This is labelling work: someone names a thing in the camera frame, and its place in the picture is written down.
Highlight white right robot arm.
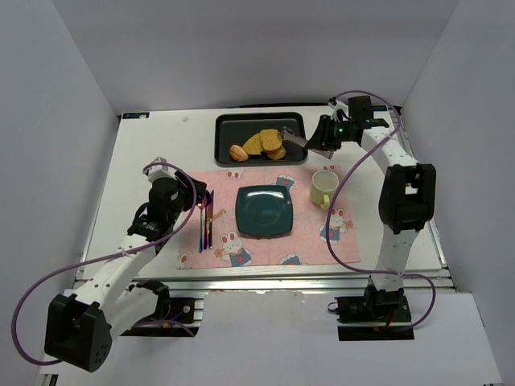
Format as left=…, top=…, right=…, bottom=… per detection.
left=303, top=91, right=436, bottom=322

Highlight teal square plate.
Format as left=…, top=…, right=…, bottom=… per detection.
left=235, top=185, right=293, bottom=237

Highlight iridescent knife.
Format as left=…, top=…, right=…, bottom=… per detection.
left=206, top=191, right=214, bottom=249

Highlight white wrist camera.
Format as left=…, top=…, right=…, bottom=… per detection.
left=143, top=157, right=174, bottom=183
left=328, top=96, right=349, bottom=122

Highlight lower bread slice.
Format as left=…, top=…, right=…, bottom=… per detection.
left=242, top=133, right=264, bottom=156

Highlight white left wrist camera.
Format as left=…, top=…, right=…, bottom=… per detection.
left=143, top=157, right=174, bottom=183

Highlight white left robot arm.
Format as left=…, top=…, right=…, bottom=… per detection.
left=44, top=170, right=207, bottom=372

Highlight sesame bun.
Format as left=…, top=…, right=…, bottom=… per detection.
left=229, top=145, right=249, bottom=162

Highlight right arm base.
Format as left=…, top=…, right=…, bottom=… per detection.
left=327, top=296, right=414, bottom=342

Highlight metal tongs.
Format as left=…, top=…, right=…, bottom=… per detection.
left=278, top=128, right=334, bottom=160

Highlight pale green mug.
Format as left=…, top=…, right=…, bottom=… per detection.
left=310, top=170, right=340, bottom=209

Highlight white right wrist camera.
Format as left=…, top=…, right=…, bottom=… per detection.
left=328, top=96, right=349, bottom=122

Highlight pink bunny placemat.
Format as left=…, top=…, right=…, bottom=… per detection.
left=177, top=166, right=361, bottom=269

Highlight heart bread slice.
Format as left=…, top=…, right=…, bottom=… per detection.
left=260, top=129, right=282, bottom=152

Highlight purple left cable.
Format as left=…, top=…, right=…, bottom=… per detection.
left=10, top=162, right=199, bottom=366

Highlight purple cable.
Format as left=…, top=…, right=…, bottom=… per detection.
left=326, top=90, right=437, bottom=333
left=10, top=162, right=199, bottom=366

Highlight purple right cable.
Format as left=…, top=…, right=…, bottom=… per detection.
left=326, top=90, right=437, bottom=333

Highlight black baking tray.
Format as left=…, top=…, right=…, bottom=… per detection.
left=214, top=112, right=307, bottom=168

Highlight small round bread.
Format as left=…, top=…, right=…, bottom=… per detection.
left=266, top=146, right=286, bottom=160

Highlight iridescent spoon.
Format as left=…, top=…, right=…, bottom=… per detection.
left=198, top=201, right=205, bottom=253

